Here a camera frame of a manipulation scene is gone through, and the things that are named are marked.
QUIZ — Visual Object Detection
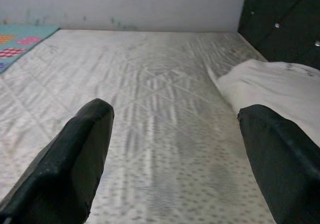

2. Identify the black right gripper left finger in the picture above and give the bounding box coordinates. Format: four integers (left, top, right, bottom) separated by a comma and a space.
0, 98, 115, 224

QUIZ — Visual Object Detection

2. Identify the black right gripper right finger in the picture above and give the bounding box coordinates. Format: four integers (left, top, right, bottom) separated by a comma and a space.
236, 104, 320, 224

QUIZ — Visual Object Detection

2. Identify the white pillow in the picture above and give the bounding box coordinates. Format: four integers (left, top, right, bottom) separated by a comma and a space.
216, 58, 320, 147

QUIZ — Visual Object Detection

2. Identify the white quilted mattress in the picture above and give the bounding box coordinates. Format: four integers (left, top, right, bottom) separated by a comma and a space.
0, 28, 320, 224

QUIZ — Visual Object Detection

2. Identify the teal heart print sheet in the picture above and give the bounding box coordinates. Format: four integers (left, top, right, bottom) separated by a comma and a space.
0, 24, 61, 74

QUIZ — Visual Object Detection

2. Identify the black tufted headboard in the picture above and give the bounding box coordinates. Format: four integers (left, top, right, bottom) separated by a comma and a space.
237, 0, 320, 71

